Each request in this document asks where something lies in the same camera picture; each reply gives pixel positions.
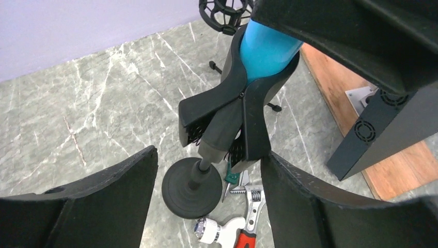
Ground red handle adjustable wrench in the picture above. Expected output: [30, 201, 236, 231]
[229, 170, 266, 248]

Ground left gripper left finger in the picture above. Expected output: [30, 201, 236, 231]
[1, 146, 158, 247]

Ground wooden board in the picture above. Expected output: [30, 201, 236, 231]
[301, 44, 437, 200]

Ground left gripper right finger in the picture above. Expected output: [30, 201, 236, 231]
[261, 152, 437, 247]

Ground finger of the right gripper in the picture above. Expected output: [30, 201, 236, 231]
[251, 0, 437, 95]

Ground black network switch box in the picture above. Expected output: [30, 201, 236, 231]
[326, 86, 437, 180]

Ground small metal clamp part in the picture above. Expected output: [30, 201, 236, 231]
[345, 86, 378, 116]

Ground blue mic round-base stand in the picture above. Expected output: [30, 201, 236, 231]
[161, 24, 301, 220]

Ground white plastic faucet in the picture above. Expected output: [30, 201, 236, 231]
[194, 217, 246, 248]

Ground green handle screwdriver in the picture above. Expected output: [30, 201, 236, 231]
[222, 161, 240, 202]

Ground blue microphone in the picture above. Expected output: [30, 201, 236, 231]
[240, 20, 303, 84]

